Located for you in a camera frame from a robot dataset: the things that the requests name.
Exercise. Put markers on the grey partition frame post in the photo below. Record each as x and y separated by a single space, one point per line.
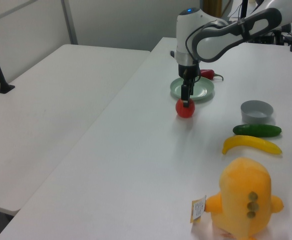
69 22

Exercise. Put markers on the white side table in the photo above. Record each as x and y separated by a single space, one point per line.
48 107

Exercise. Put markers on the light green plate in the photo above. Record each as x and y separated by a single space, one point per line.
203 90

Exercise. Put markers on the thin black upright pole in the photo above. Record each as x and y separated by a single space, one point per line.
244 8

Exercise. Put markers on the green cucumber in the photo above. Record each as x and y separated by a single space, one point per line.
257 130

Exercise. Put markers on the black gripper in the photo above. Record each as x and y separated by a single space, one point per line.
189 70

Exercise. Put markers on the yellow cabinet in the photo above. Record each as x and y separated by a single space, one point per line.
212 8

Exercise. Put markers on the red apple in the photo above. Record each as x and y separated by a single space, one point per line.
185 112

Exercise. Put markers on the yellow banana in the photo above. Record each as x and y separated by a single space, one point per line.
251 142

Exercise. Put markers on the red chili pepper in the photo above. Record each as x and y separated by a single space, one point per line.
208 73

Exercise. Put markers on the grey bowl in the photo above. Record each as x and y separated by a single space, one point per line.
257 113

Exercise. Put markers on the yellow plush toy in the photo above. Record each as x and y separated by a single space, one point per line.
243 197

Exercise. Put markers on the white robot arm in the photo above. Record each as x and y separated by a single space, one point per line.
211 37

